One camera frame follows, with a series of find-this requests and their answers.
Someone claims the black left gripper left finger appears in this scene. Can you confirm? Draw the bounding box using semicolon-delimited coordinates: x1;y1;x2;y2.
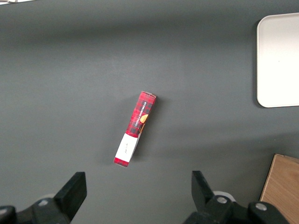
0;171;88;224

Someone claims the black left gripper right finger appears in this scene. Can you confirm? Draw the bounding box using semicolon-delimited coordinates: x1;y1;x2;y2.
184;170;293;224

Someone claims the wooden drawer cabinet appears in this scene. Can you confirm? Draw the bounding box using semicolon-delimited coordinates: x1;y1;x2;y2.
259;153;299;224

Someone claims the red plaid cookie box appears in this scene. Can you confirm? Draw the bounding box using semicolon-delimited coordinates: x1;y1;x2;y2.
113;90;158;169

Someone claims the beige plastic tray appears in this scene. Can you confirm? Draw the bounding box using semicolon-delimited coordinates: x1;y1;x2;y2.
256;12;299;109

